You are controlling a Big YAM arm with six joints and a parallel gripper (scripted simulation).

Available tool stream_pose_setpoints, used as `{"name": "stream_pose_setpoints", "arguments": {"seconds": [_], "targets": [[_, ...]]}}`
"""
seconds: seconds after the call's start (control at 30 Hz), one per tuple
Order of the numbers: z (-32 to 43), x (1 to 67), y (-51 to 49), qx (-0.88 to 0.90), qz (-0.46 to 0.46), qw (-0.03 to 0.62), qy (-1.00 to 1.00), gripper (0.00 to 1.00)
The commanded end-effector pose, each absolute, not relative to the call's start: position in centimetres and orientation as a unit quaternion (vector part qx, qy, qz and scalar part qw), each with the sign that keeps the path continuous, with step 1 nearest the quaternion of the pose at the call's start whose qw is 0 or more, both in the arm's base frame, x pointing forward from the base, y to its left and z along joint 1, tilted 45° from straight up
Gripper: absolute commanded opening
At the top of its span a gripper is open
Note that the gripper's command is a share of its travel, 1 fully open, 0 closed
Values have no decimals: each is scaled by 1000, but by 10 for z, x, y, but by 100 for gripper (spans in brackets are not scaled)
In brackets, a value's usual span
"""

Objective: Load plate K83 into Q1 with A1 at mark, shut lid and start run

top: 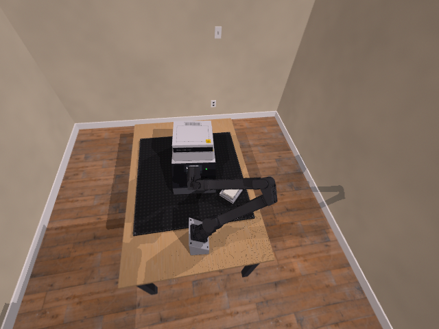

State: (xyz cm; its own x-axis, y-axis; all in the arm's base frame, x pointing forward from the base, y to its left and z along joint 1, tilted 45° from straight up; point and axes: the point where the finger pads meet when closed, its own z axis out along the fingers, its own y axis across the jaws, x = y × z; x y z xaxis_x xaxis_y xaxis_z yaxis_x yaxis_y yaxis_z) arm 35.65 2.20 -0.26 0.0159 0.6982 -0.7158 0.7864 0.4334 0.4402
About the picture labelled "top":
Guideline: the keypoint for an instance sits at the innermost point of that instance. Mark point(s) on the grey benchtop lab instrument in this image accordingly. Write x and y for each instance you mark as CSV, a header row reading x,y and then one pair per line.
x,y
192,146

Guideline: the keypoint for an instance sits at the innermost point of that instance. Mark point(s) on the white well plate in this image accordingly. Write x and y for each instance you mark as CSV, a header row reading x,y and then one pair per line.
x,y
230,193

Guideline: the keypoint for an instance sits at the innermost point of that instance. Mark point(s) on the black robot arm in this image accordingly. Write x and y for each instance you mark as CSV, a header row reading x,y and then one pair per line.
x,y
211,224

